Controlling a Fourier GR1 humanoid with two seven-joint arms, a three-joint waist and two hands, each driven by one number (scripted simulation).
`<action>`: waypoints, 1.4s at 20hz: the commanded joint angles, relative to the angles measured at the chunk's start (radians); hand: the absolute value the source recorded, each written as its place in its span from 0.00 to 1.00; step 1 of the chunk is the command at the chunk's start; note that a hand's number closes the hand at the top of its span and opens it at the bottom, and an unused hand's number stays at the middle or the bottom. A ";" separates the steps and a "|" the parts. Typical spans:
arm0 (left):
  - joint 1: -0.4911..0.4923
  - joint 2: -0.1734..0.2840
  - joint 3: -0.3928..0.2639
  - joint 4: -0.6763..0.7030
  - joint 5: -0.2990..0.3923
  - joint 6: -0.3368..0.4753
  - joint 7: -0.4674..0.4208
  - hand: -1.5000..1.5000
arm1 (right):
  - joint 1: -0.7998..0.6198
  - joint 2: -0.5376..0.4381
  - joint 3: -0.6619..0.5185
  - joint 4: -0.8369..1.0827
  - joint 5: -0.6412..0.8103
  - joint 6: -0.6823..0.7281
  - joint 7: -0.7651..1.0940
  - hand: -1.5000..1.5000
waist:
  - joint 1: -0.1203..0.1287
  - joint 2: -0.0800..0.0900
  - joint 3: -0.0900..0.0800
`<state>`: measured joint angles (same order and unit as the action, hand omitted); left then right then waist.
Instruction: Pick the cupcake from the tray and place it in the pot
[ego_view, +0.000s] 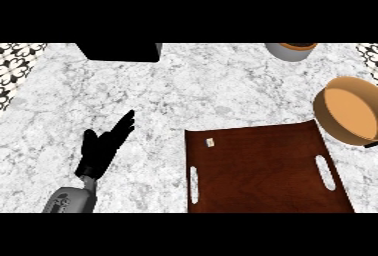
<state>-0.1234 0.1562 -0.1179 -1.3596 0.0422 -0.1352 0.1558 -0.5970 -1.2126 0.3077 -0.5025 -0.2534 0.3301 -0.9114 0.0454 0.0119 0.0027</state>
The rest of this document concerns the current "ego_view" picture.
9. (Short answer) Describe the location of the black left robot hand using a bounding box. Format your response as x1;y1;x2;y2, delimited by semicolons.
73;109;137;180

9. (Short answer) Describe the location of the dark brown wooden tray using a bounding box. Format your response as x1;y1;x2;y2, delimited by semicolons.
183;120;355;214

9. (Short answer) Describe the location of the grey plant pot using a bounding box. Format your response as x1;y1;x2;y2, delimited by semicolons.
264;43;320;63

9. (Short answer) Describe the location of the orange pot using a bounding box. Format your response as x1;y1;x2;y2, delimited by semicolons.
311;75;378;149

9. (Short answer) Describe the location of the black appliance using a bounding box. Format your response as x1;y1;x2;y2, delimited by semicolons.
73;43;163;64

